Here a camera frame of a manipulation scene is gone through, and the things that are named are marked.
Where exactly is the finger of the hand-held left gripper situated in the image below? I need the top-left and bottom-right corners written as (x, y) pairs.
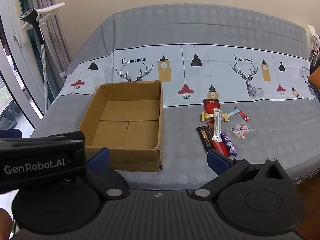
top-left (87, 167), bottom-right (131, 195)

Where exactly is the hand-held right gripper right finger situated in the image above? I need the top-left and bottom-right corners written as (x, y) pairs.
top-left (187, 149), bottom-right (292, 202)

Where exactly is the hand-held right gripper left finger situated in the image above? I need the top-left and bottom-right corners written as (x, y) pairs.
top-left (86, 147), bottom-right (123, 200)

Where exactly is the purple snack packet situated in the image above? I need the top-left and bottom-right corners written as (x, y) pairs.
top-left (221, 132), bottom-right (238, 157)

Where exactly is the clear pink candy bag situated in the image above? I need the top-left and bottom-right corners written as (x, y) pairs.
top-left (227, 122), bottom-right (253, 144)

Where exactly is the brown cardboard box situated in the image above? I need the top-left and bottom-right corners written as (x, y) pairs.
top-left (79, 80), bottom-right (165, 172)

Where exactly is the long red snack packet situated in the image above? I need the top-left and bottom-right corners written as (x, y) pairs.
top-left (211, 140), bottom-right (230, 157)

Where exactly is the brown chocolate bar packet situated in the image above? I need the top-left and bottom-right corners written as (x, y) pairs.
top-left (196, 126), bottom-right (213, 153)

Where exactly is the silver stick snack packet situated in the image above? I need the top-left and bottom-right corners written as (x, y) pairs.
top-left (212, 108), bottom-right (223, 142)

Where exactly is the dark blue object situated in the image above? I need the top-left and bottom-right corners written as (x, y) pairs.
top-left (0, 129), bottom-right (22, 138)

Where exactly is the blue yellow snack bar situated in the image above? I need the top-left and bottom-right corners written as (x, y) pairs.
top-left (222, 106), bottom-right (241, 122)

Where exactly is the small red snack bar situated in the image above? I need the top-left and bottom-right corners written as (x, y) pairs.
top-left (237, 110), bottom-right (250, 122)

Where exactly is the pair of dark shoes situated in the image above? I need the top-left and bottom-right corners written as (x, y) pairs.
top-left (2, 104), bottom-right (22, 123)

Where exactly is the red flat snack packet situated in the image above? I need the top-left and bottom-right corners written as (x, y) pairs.
top-left (203, 99), bottom-right (221, 114)

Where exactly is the metal steamer pole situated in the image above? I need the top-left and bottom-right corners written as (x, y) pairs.
top-left (36, 26), bottom-right (50, 113)

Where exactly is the orange object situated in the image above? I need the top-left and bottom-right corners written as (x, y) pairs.
top-left (309, 66), bottom-right (320, 91)

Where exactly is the grey printed bed sheet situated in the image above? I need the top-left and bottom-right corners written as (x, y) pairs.
top-left (30, 4), bottom-right (320, 190)

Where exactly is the dark bag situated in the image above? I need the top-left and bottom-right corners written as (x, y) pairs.
top-left (309, 47), bottom-right (320, 71)

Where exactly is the black steamer head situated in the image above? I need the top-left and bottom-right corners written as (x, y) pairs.
top-left (20, 8), bottom-right (38, 28)

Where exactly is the white window frame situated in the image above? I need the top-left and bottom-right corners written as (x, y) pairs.
top-left (0, 0), bottom-right (52, 130)

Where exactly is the white plastic hanger bracket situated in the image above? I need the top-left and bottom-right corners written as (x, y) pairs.
top-left (20, 2), bottom-right (66, 32)

